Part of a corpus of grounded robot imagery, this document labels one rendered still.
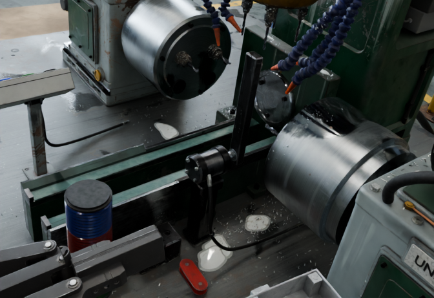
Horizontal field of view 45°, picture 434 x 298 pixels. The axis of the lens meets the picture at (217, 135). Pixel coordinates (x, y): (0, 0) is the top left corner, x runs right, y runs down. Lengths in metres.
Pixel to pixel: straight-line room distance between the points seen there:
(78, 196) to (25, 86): 0.55
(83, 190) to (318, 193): 0.45
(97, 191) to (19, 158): 0.75
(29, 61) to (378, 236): 1.32
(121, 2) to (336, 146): 0.76
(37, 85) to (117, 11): 0.38
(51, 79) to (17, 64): 0.64
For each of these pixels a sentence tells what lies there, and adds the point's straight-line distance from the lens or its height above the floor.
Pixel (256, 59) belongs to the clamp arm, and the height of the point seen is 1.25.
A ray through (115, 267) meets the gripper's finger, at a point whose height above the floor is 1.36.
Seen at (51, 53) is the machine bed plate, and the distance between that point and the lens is 1.90.
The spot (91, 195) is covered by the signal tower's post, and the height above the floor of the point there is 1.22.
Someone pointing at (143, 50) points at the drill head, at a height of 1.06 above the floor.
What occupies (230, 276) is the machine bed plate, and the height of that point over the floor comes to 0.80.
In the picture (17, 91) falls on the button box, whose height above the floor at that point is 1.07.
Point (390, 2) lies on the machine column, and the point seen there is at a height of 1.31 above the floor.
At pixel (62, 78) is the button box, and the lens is 1.21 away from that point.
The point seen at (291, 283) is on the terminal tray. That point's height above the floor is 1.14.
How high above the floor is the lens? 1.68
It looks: 35 degrees down
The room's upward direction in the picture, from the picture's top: 8 degrees clockwise
